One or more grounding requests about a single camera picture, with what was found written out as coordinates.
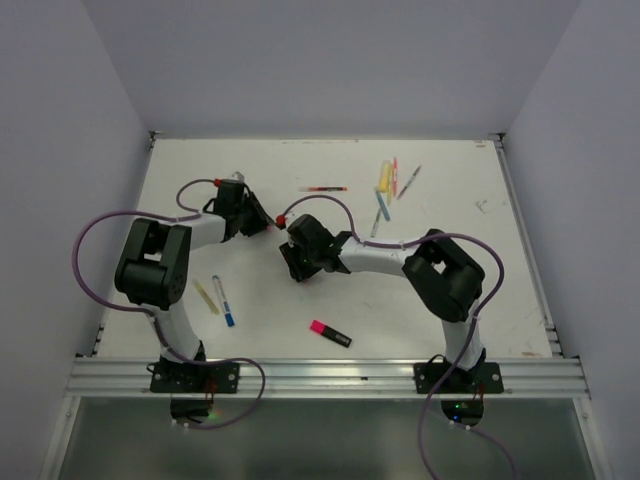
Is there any red orange-tipped pen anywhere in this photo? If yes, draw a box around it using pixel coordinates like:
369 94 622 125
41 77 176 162
298 186 348 193

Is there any green clear pen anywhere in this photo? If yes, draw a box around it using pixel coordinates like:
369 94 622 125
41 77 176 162
370 208 384 238

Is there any black highlighter body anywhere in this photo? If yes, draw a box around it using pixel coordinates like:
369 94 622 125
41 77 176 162
322 327 352 348

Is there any pink highlighter cap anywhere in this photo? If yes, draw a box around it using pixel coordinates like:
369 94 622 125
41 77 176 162
310 320 327 335

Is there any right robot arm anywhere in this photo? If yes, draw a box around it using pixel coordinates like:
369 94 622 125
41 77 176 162
276 214 486 393

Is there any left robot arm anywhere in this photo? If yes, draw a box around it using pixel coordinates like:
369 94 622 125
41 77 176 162
115 179 273 393

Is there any blue capped white pen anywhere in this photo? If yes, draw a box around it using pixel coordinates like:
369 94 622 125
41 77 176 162
212 275 235 327

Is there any pale yellow pen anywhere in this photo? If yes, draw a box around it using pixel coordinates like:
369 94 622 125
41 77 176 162
192 279 220 315

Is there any yellow highlighter pen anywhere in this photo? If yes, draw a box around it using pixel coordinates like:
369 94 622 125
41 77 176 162
377 160 393 193

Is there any thin orange pen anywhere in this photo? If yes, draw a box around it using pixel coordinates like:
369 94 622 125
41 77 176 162
391 156 398 198

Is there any clear purple pen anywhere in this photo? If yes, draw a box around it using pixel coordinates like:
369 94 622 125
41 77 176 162
396 165 422 200

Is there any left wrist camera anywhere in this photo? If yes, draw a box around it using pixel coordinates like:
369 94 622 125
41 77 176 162
231 171 245 182

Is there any left aluminium side rail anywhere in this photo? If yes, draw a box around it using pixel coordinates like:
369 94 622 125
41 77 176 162
89 130 161 357

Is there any aluminium side rail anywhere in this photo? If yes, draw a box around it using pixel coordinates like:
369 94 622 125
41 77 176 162
490 134 565 358
89 130 161 357

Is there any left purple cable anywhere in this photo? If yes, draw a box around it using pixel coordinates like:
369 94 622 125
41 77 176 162
73 178 266 432

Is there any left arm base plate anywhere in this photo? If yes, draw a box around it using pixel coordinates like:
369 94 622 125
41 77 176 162
146 358 240 394

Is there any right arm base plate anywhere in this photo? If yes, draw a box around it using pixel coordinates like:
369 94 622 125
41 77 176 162
413 361 505 394

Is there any right aluminium side rail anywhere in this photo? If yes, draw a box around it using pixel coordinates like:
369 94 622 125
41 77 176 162
490 134 565 358

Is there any aluminium front rail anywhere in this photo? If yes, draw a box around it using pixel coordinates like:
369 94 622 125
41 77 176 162
64 358 589 400

